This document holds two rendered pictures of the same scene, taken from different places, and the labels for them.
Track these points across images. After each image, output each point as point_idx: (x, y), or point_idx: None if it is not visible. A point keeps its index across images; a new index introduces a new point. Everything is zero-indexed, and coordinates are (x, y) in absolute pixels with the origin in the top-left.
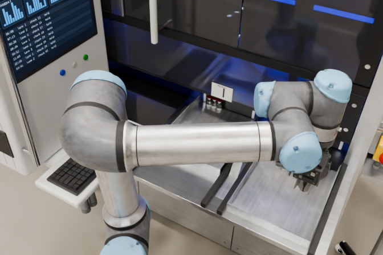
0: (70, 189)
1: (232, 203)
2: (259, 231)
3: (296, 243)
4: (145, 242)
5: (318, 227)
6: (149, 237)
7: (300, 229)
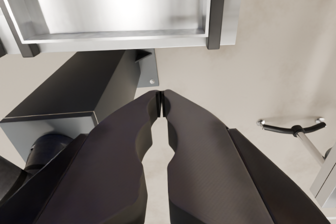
0: None
1: (30, 14)
2: (114, 44)
3: None
4: (5, 201)
5: None
6: (2, 177)
7: None
